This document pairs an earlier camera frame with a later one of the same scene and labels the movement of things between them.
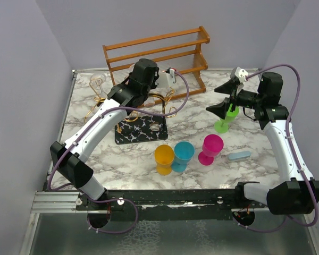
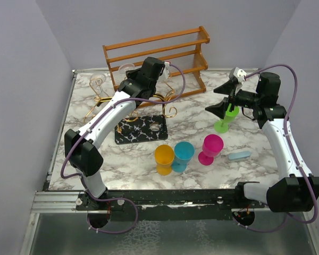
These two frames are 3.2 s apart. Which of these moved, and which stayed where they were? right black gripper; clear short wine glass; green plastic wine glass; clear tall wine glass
Moved: clear short wine glass
Stayed: right black gripper; clear tall wine glass; green plastic wine glass
